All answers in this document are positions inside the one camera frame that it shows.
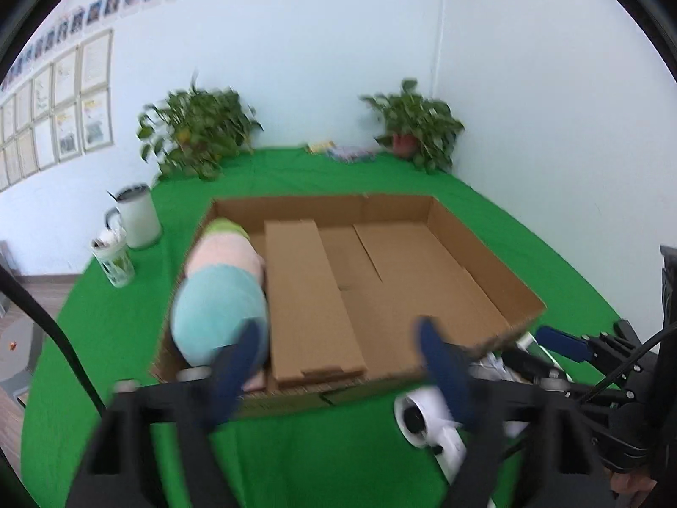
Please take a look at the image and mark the long brown cardboard box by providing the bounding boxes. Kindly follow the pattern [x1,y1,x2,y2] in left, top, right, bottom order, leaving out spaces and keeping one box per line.
[265,220,366,389]

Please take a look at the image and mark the plush pig toy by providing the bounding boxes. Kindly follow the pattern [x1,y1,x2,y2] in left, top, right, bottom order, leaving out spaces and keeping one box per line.
[170,218,270,392]

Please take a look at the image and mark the left potted plant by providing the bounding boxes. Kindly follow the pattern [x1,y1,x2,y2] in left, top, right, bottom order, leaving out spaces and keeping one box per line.
[137,83,263,181]

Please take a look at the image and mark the framed certificates on wall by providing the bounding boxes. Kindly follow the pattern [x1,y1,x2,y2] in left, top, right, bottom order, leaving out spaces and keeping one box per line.
[1,29,113,191]

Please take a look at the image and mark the large open cardboard tray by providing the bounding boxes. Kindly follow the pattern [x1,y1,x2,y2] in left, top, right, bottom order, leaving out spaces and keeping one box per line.
[204,194,545,419]

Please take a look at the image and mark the green tablecloth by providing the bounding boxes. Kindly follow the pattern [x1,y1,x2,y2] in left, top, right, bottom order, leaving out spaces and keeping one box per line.
[21,149,617,507]

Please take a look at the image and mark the black cable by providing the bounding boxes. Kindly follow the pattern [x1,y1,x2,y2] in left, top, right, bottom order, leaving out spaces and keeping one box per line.
[0,264,110,419]

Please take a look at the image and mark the white hair dryer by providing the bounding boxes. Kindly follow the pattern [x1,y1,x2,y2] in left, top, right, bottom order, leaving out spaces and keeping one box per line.
[392,386,522,508]

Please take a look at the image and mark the green patterned cup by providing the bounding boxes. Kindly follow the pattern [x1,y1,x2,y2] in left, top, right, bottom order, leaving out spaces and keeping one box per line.
[91,228,135,288]

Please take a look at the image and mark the person right hand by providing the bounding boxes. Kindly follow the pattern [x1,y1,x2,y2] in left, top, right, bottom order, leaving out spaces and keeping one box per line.
[608,468,656,495]

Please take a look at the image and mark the white mug black lid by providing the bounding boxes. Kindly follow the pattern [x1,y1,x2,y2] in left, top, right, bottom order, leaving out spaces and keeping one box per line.
[105,184,162,250]

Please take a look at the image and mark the right potted plant red pot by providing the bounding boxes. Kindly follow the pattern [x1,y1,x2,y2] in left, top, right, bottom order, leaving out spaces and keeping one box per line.
[359,78,465,173]

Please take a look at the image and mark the yellow packet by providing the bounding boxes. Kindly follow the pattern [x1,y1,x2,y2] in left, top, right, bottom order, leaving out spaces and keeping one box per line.
[305,141,336,155]

